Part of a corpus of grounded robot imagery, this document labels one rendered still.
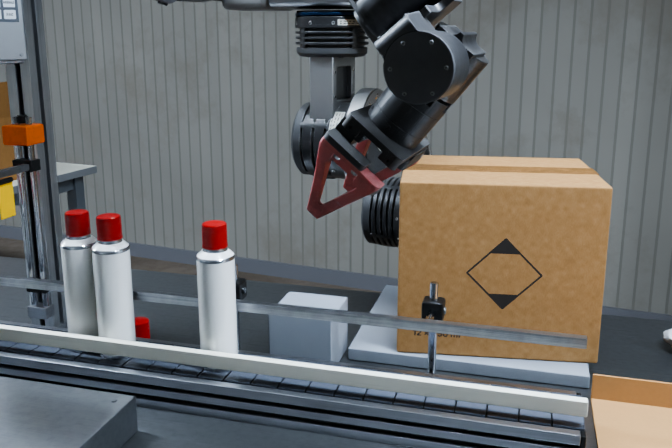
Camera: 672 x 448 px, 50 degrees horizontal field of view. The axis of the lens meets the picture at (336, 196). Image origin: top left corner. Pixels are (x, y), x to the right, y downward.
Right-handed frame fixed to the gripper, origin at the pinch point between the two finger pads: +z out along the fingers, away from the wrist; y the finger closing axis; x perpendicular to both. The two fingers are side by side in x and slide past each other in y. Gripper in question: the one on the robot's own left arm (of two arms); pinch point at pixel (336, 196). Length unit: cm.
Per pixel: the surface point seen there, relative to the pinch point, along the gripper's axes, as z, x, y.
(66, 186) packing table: 154, -111, -161
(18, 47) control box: 29, -56, -23
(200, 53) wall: 120, -146, -278
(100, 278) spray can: 38.3, -19.3, -10.2
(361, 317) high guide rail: 19.6, 10.5, -19.9
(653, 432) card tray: 6, 47, -26
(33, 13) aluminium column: 25, -59, -26
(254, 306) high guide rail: 29.4, -1.4, -18.3
